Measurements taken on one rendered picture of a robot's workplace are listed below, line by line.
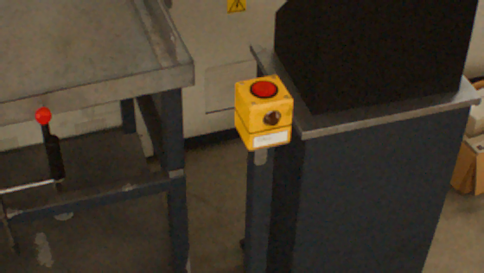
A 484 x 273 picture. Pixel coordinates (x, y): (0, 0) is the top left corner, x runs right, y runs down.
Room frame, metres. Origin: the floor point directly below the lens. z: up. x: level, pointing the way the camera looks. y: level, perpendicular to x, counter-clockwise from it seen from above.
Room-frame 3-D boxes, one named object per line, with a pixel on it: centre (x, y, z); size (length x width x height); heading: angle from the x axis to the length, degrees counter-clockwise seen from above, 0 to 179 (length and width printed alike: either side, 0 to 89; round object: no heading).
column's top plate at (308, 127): (1.29, -0.25, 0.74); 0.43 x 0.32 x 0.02; 109
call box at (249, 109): (1.00, -0.03, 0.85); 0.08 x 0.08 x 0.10; 21
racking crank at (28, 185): (1.00, 0.45, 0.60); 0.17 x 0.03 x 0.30; 112
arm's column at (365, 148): (1.29, -0.25, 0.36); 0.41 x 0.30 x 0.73; 109
